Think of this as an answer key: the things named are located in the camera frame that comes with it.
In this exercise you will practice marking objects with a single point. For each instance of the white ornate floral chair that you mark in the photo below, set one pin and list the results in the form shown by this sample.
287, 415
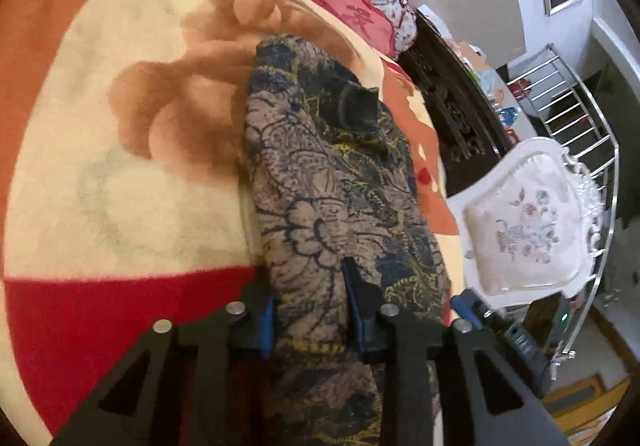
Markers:
531, 227

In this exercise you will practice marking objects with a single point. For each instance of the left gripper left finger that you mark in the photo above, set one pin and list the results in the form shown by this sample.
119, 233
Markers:
192, 384

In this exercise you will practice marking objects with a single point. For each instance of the dark floral patterned shirt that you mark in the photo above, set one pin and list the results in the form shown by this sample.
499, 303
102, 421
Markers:
332, 178

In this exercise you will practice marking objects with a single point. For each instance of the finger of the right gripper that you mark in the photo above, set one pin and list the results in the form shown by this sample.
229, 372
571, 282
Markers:
469, 306

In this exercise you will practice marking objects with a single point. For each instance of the orange red love blanket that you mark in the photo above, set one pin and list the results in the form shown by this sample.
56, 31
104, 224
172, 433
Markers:
125, 194

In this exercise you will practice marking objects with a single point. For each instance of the dark carved wooden cabinet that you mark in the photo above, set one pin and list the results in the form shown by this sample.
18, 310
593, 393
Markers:
471, 139

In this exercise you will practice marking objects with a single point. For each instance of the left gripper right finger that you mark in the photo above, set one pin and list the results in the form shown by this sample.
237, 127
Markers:
448, 379

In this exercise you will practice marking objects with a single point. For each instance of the steel stair railing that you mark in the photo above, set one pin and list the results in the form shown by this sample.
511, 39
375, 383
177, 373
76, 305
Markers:
559, 105

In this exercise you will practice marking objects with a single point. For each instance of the right red heart pillow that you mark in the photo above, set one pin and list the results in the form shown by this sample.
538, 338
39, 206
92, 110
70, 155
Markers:
367, 21

